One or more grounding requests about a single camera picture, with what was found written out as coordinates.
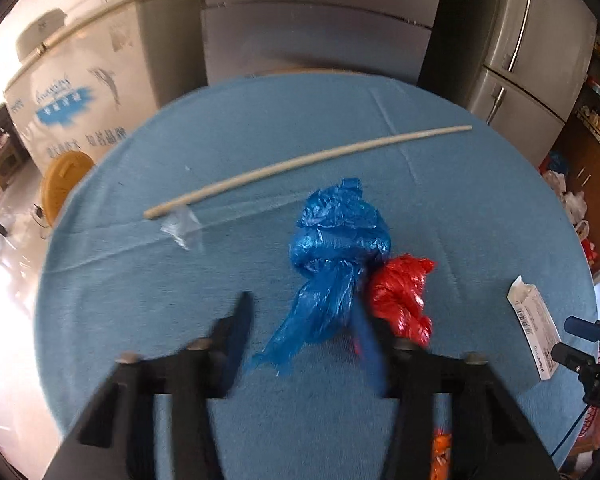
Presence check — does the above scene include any white chest freezer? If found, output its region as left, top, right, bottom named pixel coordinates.
left=4, top=0, right=208, bottom=171

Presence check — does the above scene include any pile of plastic bags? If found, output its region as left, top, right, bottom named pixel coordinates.
left=542, top=152, right=598, bottom=271

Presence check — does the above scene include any white rice cooker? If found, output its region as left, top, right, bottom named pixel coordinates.
left=15, top=7, right=68, bottom=58

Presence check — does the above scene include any thin gripper cable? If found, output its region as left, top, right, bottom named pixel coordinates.
left=552, top=402, right=597, bottom=458

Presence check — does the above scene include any clear plastic scrap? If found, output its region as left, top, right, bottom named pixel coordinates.
left=160, top=205, right=206, bottom=252

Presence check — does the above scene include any white carton box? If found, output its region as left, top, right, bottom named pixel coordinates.
left=506, top=275, right=562, bottom=382

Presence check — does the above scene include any grey multi-door refrigerator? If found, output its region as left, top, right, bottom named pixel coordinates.
left=200, top=0, right=448, bottom=88

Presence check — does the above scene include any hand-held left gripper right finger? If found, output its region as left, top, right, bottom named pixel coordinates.
left=350, top=295, right=563, bottom=480

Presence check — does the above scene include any long white stick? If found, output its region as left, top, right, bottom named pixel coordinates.
left=144, top=125, right=473, bottom=220

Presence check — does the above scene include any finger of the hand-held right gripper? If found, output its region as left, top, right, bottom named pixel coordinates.
left=550, top=342, right=597, bottom=373
left=564, top=315, right=600, bottom=343

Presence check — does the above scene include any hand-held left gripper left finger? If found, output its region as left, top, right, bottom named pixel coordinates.
left=45, top=290, right=256, bottom=480

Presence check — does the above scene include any round yellow fan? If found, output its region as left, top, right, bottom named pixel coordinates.
left=40, top=152, right=96, bottom=226

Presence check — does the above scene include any blue tablecloth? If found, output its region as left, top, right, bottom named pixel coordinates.
left=39, top=72, right=598, bottom=480

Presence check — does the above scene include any blue plastic bag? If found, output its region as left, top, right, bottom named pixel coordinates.
left=251, top=177, right=393, bottom=376

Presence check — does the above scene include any red plastic bag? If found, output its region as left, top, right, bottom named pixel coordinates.
left=352, top=254, right=437, bottom=356

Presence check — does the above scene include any red shiny wrapper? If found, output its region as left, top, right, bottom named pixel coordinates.
left=431, top=432, right=453, bottom=480

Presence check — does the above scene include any silver two-door refrigerator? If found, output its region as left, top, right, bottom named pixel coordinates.
left=417, top=0, right=598, bottom=161

